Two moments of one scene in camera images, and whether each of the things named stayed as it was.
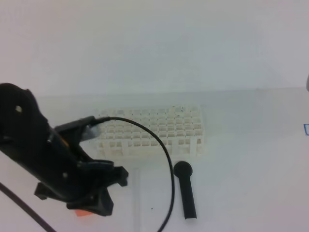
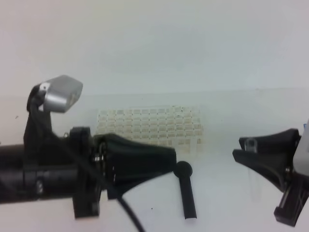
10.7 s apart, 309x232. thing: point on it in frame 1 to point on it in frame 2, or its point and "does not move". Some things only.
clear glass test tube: (138, 200) to (254, 186)
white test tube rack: (182, 126) does not move
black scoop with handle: (183, 169) does not move
